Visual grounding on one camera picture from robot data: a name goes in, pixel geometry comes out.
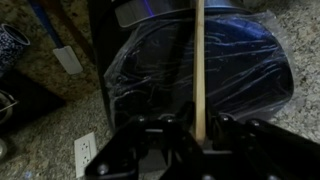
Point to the bare white wall outlet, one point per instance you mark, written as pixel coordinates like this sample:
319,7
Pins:
85,155

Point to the wooden spoon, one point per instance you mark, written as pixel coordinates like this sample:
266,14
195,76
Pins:
199,66

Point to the brown wooden strip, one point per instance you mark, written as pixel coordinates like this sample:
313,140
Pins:
76,36

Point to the clear plastic wrap film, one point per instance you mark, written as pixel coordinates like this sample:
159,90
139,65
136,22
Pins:
240,66

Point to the blue patterned cup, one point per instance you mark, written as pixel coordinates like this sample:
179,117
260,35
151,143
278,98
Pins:
10,46

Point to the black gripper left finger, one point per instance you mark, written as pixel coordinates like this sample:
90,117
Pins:
140,146

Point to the black mat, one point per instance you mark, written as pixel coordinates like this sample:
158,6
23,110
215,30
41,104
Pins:
30,100

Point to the round metal object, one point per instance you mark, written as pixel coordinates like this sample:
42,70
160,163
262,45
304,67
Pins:
6,106

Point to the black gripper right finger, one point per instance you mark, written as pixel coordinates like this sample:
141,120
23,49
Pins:
266,150

